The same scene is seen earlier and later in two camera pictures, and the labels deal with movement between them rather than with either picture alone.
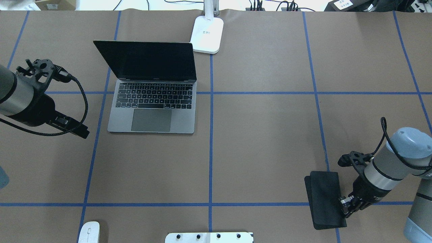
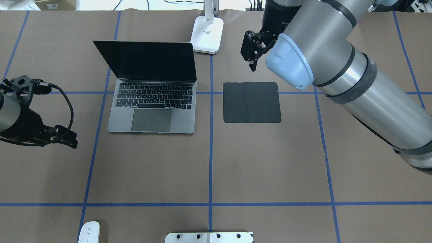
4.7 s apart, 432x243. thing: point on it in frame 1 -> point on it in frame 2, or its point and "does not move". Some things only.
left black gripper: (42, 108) -> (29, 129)
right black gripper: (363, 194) -> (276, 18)
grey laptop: (157, 91) does not move
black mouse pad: (323, 191) -> (250, 102)
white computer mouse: (89, 233) does not move
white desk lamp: (207, 31) does not move
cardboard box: (56, 5) does not move
